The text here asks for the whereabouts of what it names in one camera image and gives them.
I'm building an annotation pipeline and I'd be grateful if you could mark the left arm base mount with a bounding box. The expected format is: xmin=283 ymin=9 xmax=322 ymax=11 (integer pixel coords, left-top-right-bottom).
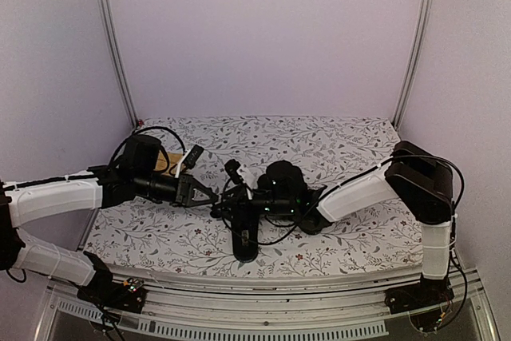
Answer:
xmin=77 ymin=278 xmax=148 ymax=314

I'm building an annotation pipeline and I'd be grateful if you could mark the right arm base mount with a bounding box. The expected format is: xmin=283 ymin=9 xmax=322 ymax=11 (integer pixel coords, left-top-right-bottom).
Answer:
xmin=384 ymin=276 xmax=454 ymax=314

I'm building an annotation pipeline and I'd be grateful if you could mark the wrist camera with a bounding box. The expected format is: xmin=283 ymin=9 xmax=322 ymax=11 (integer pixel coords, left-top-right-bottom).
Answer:
xmin=224 ymin=159 xmax=257 ymax=200
xmin=174 ymin=145 xmax=204 ymax=178

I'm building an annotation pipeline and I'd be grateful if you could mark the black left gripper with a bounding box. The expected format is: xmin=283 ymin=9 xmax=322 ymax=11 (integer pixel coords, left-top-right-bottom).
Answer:
xmin=134 ymin=169 xmax=219 ymax=208

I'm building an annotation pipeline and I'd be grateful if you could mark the red-soled shoe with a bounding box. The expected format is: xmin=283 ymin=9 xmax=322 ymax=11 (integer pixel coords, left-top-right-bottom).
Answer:
xmin=299 ymin=185 xmax=332 ymax=235

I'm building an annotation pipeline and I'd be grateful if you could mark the right aluminium frame post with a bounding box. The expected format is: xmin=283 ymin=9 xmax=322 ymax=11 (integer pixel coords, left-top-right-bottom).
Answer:
xmin=392 ymin=0 xmax=433 ymax=131

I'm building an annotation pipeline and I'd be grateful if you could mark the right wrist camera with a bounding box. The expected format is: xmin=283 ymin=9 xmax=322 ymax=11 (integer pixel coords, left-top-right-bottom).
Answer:
xmin=224 ymin=159 xmax=257 ymax=200

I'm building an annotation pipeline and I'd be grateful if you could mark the woven bamboo tray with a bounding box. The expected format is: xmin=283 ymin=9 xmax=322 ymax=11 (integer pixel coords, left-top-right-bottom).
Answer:
xmin=154 ymin=153 xmax=183 ymax=176

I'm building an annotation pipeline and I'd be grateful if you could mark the black shoe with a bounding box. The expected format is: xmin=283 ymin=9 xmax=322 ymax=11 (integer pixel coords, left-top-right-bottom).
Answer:
xmin=231 ymin=214 xmax=259 ymax=263

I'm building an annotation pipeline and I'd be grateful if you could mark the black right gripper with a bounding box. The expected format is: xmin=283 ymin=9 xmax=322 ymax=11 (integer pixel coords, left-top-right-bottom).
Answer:
xmin=212 ymin=184 xmax=295 ymax=226

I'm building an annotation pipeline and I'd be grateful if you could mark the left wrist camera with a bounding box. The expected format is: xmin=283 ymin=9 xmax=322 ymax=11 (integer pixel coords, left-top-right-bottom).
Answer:
xmin=174 ymin=145 xmax=204 ymax=178

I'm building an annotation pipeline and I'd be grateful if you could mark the floral tablecloth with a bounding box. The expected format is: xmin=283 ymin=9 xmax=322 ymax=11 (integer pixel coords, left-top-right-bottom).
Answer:
xmin=85 ymin=116 xmax=422 ymax=280

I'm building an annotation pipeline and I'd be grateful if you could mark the aluminium frame post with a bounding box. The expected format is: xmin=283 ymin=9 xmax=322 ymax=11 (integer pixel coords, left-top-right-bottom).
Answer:
xmin=97 ymin=0 xmax=138 ymax=128
xmin=392 ymin=0 xmax=433 ymax=131

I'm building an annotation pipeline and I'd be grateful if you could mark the front aluminium rail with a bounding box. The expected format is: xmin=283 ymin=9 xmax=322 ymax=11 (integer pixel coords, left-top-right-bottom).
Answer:
xmin=34 ymin=268 xmax=503 ymax=340

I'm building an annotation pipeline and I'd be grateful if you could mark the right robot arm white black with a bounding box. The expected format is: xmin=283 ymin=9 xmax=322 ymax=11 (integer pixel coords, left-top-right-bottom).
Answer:
xmin=211 ymin=141 xmax=461 ymax=306

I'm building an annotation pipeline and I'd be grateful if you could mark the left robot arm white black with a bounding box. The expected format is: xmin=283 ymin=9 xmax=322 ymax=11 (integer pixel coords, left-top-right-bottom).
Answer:
xmin=1 ymin=133 xmax=218 ymax=304

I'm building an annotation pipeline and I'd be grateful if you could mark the left aluminium frame post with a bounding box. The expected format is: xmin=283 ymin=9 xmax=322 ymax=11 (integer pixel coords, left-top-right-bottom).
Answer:
xmin=97 ymin=0 xmax=138 ymax=128

